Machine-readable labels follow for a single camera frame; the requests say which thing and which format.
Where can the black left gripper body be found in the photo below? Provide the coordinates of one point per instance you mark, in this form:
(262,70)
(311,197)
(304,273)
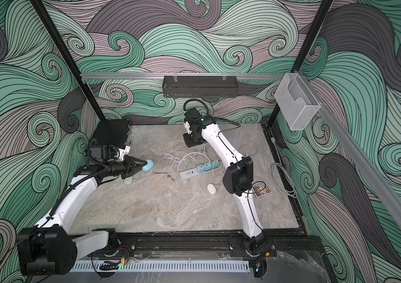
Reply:
(122,168)

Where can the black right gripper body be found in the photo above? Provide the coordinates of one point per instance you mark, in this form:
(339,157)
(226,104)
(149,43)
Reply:
(192,140)

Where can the blue earbud case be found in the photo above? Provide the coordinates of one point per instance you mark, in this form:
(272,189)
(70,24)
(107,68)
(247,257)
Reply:
(148,165)

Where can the green earbud case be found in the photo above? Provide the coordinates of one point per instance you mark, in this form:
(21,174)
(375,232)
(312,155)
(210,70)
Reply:
(128,181)

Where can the blue USB wall charger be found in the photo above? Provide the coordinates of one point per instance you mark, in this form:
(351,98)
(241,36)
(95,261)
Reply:
(200,169)

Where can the white earbud case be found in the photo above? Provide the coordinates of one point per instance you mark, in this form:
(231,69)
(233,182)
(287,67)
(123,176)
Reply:
(211,188)

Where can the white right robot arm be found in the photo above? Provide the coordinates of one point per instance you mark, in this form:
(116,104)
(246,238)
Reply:
(203,128)

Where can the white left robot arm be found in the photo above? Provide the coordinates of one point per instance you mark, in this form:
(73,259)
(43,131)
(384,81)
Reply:
(46,248)

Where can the black carbon-pattern briefcase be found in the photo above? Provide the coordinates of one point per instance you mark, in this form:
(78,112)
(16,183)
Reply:
(116,133)

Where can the white power strip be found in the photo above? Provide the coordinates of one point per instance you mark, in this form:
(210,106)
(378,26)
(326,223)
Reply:
(192,173)

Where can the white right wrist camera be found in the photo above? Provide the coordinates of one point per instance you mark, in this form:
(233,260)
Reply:
(187,127)

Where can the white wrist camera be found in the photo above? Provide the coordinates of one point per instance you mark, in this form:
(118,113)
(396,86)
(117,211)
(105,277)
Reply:
(187,127)
(123,152)

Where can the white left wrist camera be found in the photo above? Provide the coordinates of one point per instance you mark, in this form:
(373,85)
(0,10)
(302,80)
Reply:
(123,152)

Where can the black perforated wall tray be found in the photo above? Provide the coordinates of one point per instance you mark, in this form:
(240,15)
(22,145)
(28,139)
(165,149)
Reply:
(200,87)

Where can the aluminium wall rail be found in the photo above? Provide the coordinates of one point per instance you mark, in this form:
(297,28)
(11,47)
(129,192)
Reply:
(160,76)

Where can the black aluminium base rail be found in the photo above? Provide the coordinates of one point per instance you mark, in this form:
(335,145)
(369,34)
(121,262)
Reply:
(233,243)

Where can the clear acrylic wall holder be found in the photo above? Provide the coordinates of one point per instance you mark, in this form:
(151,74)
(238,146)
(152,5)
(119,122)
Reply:
(297,101)

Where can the white slotted cable duct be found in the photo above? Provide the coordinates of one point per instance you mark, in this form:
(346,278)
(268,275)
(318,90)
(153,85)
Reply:
(189,265)

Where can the aluminium right side rail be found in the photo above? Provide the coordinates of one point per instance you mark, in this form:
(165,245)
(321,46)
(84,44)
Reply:
(381,187)

